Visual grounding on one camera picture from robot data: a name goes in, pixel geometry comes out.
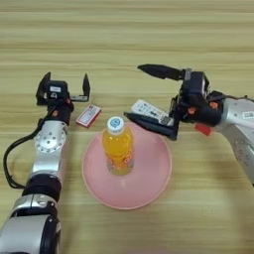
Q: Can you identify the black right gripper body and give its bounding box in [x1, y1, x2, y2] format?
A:
[169, 67, 226, 131]

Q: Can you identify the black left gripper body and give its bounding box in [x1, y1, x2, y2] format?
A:
[37, 93, 89, 127]

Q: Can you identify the pink round plate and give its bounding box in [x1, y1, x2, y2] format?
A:
[81, 121, 174, 211]

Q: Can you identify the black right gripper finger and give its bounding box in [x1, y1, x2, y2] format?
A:
[123, 111, 181, 142]
[137, 63, 187, 81]

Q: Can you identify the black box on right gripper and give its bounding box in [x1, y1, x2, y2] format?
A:
[180, 70, 210, 107]

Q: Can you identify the orange juice bottle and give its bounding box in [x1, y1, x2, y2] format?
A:
[101, 115, 136, 177]

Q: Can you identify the red and white card box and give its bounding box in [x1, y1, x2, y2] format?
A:
[74, 103, 103, 129]

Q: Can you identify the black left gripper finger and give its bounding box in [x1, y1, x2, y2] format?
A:
[35, 71, 53, 101]
[81, 72, 91, 99]

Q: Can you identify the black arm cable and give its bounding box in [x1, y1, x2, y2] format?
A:
[2, 110, 56, 191]
[224, 94, 254, 101]

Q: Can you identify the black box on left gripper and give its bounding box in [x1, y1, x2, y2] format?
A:
[45, 79, 69, 100]

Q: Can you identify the white remote control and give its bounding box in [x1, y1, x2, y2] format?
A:
[130, 98, 175, 127]

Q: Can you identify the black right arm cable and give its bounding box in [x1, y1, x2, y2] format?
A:
[224, 94, 254, 101]

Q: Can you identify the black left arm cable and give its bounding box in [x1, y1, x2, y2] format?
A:
[2, 110, 56, 191]

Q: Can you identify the red cube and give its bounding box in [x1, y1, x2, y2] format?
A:
[193, 122, 213, 138]

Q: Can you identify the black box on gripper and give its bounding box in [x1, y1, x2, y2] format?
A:
[45, 79, 69, 100]
[180, 70, 210, 107]

